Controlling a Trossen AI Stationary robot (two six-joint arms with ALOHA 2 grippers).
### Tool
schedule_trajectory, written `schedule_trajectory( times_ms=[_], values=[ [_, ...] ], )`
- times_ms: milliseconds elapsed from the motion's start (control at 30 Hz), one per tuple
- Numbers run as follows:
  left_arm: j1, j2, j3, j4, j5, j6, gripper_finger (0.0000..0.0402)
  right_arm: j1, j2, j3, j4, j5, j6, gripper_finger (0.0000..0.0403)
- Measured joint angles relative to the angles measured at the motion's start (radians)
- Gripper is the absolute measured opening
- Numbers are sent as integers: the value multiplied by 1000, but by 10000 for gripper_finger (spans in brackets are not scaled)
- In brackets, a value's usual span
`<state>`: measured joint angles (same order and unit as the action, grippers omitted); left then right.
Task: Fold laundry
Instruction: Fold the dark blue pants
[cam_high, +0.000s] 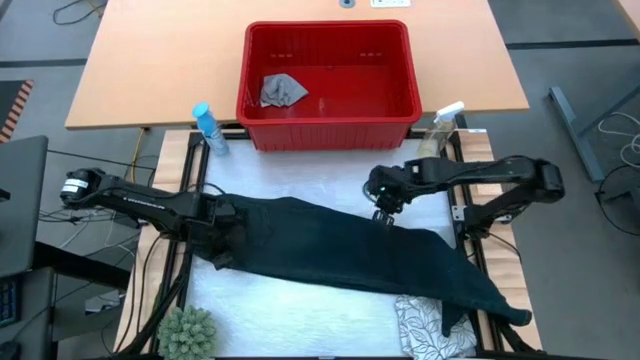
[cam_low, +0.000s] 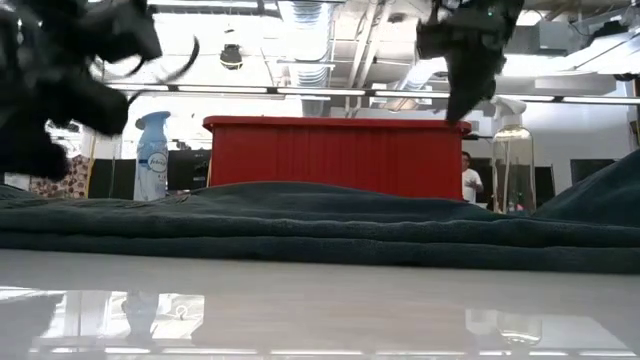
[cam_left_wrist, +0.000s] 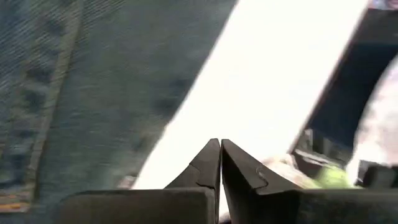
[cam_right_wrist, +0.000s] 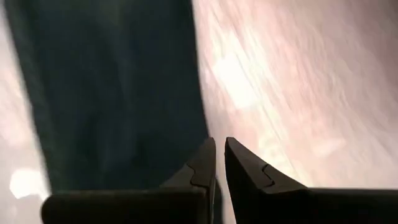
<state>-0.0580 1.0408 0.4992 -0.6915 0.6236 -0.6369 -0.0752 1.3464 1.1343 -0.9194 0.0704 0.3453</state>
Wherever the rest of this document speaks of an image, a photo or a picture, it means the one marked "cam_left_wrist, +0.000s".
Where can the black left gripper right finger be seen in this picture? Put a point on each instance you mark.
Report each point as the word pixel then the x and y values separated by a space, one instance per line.
pixel 295 207

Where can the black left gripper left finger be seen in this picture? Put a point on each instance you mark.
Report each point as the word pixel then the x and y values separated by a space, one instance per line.
pixel 140 207

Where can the dark blue jeans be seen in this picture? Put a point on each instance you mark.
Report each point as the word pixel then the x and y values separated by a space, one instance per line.
pixel 109 77

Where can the green artificial plant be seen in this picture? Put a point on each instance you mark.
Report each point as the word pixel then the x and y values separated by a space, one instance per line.
pixel 334 178

